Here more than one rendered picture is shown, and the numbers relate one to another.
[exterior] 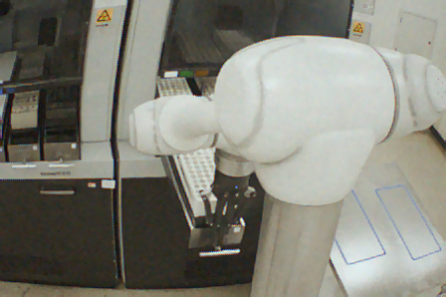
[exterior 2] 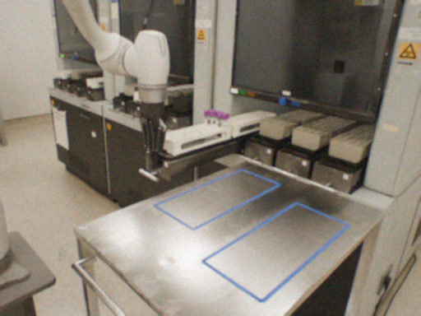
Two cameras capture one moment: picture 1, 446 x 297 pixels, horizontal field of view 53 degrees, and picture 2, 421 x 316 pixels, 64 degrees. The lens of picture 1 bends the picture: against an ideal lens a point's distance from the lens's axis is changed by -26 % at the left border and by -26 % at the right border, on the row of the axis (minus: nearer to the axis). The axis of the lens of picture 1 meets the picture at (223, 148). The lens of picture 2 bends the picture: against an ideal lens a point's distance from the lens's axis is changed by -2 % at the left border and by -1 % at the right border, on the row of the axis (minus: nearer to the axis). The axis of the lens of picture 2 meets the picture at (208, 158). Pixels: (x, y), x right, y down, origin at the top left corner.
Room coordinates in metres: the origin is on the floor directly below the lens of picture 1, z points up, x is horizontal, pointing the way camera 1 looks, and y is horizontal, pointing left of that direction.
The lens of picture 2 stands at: (0.73, -1.08, 1.24)
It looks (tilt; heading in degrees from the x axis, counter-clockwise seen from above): 22 degrees down; 65
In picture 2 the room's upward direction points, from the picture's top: 2 degrees clockwise
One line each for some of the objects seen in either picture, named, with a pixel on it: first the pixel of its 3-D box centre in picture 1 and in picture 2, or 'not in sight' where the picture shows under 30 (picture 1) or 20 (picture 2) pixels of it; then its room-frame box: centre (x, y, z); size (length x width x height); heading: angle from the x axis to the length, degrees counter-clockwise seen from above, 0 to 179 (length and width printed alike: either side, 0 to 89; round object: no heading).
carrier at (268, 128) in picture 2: not in sight; (272, 130); (1.52, 0.01, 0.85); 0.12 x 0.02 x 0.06; 112
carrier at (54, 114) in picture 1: (61, 116); (181, 104); (1.32, 0.52, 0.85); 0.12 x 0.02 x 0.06; 112
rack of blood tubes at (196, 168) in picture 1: (200, 171); (196, 138); (1.20, 0.05, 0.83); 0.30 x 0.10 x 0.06; 21
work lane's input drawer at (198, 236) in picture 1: (186, 156); (219, 144); (1.33, 0.09, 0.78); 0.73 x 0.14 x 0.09; 21
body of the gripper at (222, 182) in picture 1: (230, 182); (153, 114); (1.02, -0.03, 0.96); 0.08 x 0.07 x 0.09; 111
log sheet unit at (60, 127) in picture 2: not in sight; (58, 127); (0.74, 1.74, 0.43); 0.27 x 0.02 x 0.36; 111
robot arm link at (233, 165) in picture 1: (235, 155); (152, 92); (1.02, -0.03, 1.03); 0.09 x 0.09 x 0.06
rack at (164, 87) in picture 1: (175, 106); (247, 123); (1.50, 0.16, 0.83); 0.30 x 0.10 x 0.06; 21
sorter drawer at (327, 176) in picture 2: not in sight; (367, 154); (1.85, -0.19, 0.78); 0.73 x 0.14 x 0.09; 21
